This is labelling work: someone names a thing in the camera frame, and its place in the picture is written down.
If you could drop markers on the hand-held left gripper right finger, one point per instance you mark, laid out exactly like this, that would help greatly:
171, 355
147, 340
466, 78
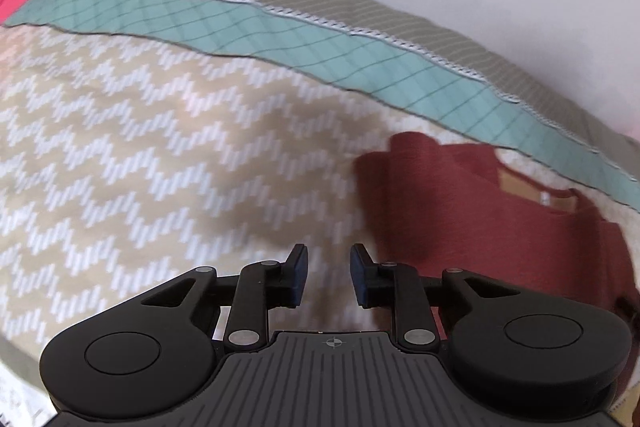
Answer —
358, 276

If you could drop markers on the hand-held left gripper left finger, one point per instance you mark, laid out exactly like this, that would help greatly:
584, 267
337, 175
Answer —
299, 274

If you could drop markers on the maroon long-sleeve sweater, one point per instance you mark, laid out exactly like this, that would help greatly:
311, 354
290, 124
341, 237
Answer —
465, 217

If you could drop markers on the patterned beige teal bedspread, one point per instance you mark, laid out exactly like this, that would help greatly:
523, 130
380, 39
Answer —
150, 147

